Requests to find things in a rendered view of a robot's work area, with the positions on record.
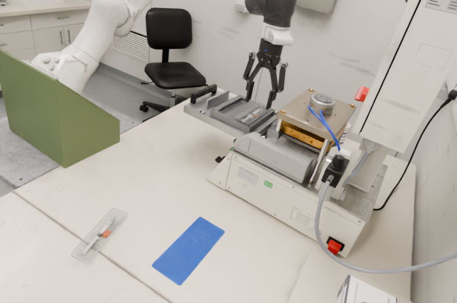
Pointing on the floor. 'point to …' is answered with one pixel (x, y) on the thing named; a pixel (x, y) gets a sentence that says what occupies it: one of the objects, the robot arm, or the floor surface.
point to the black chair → (156, 34)
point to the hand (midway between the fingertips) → (259, 97)
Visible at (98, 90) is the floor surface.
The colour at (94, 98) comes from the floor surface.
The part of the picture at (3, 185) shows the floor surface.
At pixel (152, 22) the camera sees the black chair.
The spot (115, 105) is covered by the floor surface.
